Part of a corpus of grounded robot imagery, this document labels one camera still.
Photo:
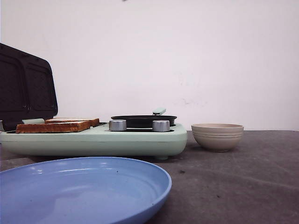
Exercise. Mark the black frying pan green handle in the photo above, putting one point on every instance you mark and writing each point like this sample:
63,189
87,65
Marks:
145,121

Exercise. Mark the toast slice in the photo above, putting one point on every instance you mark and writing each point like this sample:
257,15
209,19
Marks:
62,127
93,121

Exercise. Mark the blue plastic plate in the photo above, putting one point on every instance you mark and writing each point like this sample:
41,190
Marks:
89,190

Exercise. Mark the silver control knob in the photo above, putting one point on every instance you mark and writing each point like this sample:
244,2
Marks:
117,125
161,126

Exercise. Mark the mint green breakfast maker base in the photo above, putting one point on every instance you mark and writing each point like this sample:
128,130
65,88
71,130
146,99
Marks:
98,141

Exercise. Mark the silver right control knob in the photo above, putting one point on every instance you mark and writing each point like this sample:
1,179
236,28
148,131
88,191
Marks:
161,126

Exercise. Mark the breakfast maker hinged lid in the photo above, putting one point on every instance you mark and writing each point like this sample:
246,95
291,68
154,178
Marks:
27,88

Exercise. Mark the silver left control knob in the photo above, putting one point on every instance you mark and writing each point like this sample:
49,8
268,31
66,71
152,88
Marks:
117,125

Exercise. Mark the cream ribbed bowl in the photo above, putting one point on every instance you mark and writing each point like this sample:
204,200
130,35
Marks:
217,137

